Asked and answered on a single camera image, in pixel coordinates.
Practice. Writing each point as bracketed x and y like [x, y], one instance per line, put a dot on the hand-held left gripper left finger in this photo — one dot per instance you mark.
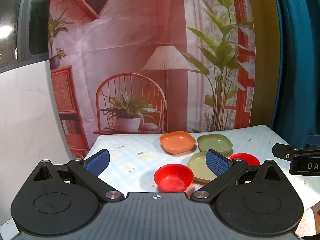
[98, 163]

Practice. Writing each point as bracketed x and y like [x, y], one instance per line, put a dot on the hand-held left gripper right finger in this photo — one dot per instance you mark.
[217, 164]

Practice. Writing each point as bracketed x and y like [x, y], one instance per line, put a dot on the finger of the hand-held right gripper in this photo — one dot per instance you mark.
[282, 151]
[313, 140]

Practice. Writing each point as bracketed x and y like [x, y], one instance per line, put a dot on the light green square plate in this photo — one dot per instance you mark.
[198, 165]

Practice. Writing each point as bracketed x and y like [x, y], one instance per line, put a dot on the orange square plate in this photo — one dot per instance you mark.
[176, 141]

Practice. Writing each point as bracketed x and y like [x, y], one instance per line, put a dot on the dark green square plate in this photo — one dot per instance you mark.
[215, 142]

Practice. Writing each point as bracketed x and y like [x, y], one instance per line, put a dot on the red round bowl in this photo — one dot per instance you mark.
[246, 158]
[173, 177]

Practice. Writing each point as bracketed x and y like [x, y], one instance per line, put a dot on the floral checked tablecloth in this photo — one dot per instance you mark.
[130, 150]

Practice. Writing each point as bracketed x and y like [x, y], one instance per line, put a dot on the white fuzzy cloth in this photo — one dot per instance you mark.
[311, 220]

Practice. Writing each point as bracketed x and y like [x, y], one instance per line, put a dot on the teal curtain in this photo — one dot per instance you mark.
[297, 55]

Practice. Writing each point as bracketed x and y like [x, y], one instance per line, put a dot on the printed room scene backdrop cloth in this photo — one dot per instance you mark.
[140, 42]

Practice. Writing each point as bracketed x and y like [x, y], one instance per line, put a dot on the dark framed window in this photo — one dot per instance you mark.
[22, 17]

